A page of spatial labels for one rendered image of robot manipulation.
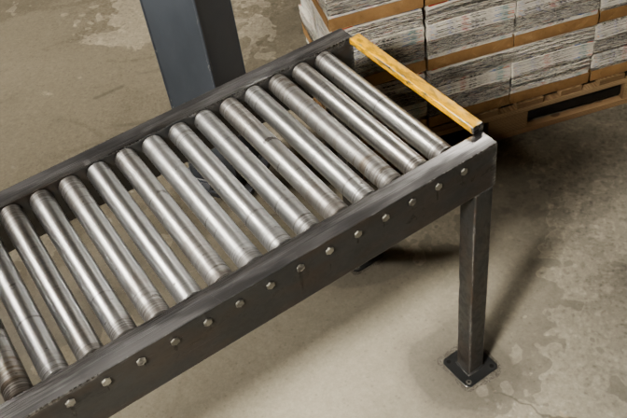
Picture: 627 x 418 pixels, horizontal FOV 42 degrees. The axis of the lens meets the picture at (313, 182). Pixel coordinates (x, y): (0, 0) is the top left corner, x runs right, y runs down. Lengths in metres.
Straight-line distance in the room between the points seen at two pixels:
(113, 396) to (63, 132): 1.90
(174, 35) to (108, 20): 1.40
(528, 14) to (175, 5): 1.06
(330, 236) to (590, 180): 1.42
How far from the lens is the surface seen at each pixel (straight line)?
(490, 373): 2.29
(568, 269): 2.53
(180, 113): 1.86
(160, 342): 1.45
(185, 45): 2.46
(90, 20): 3.88
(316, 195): 1.61
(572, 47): 2.80
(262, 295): 1.51
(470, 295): 2.01
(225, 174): 1.68
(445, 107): 1.75
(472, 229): 1.83
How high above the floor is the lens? 1.93
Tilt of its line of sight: 44 degrees down
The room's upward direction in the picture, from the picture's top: 9 degrees counter-clockwise
